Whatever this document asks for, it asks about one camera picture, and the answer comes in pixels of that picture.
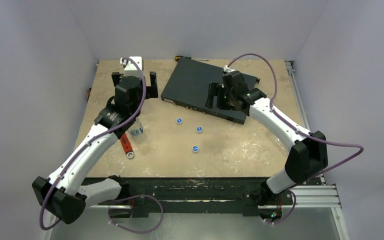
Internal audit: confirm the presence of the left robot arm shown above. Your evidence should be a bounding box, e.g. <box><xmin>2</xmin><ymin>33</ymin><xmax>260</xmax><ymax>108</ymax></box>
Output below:
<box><xmin>32</xmin><ymin>71</ymin><xmax>158</xmax><ymax>230</ymax></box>

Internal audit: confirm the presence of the blue white bottle cap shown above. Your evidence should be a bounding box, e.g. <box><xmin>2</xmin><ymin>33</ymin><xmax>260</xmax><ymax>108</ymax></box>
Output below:
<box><xmin>176</xmin><ymin>118</ymin><xmax>183</xmax><ymax>125</ymax></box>
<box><xmin>196</xmin><ymin>126</ymin><xmax>203</xmax><ymax>133</ymax></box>
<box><xmin>192</xmin><ymin>145</ymin><xmax>199</xmax><ymax>153</ymax></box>

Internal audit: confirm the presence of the black flat electronics box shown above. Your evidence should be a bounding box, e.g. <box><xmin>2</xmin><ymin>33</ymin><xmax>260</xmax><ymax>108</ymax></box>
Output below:
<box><xmin>160</xmin><ymin>58</ymin><xmax>247</xmax><ymax>125</ymax></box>

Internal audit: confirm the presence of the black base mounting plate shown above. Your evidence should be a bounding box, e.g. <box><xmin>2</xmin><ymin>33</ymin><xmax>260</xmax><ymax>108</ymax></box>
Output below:
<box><xmin>79</xmin><ymin>176</ymin><xmax>322</xmax><ymax>219</ymax></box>

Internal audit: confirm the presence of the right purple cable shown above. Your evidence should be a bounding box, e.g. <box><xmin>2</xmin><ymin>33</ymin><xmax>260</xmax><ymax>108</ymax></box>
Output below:
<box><xmin>225</xmin><ymin>53</ymin><xmax>365</xmax><ymax>226</ymax></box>

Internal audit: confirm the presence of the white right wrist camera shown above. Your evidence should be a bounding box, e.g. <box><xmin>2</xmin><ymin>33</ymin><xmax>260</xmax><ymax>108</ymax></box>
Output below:
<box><xmin>222</xmin><ymin>65</ymin><xmax>238</xmax><ymax>78</ymax></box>

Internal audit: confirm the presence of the clear plastic bottle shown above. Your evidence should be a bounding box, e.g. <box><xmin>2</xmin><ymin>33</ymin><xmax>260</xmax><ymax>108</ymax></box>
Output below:
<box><xmin>128</xmin><ymin>117</ymin><xmax>145</xmax><ymax>143</ymax></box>

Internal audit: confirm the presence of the aluminium frame rail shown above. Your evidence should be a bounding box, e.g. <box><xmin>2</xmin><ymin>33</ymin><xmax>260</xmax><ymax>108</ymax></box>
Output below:
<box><xmin>291</xmin><ymin>185</ymin><xmax>341</xmax><ymax>208</ymax></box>

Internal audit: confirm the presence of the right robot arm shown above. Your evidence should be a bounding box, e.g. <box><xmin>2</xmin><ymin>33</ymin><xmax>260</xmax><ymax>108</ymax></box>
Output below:
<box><xmin>205</xmin><ymin>70</ymin><xmax>328</xmax><ymax>204</ymax></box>

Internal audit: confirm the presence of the red handled adjustable wrench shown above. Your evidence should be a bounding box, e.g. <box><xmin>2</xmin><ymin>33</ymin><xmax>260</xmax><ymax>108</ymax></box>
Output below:
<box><xmin>120</xmin><ymin>134</ymin><xmax>135</xmax><ymax>159</ymax></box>

